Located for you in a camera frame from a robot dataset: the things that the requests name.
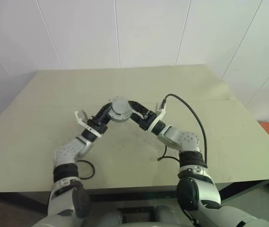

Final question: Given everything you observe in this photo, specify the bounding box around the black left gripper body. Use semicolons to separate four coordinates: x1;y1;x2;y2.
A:
86;116;109;134

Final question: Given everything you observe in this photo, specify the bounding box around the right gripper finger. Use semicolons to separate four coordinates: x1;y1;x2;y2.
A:
131;113;146;124
127;100;150;117

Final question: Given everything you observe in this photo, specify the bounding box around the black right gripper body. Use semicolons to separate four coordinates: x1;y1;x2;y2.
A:
136;110;157;131

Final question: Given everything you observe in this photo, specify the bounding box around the silver motor cover with circuit board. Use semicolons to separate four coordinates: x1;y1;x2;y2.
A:
107;95;133;118

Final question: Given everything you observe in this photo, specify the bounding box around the black rectangular bar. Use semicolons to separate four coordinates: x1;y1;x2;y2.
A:
116;206;156;217

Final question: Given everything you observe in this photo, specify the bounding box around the grey rounded shape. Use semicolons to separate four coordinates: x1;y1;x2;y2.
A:
155;205;181;227
98;210;123;227

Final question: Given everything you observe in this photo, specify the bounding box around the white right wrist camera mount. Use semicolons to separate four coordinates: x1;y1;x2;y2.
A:
148;101;167;131

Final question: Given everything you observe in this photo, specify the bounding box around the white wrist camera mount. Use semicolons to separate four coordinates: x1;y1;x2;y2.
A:
148;101;167;131
74;109;102;138

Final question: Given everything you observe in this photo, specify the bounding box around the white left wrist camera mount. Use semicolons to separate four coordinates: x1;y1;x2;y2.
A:
74;109;102;138

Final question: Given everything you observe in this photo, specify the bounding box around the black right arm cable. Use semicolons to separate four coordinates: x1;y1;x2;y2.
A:
157;94;208;168

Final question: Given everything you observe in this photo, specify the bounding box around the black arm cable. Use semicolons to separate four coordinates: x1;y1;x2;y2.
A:
76;160;95;180
157;94;208;168

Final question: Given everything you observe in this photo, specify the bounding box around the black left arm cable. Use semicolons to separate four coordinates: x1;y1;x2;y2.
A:
76;160;95;180

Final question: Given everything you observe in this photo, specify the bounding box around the black table frame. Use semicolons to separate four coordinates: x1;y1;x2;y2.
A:
0;179;269;215

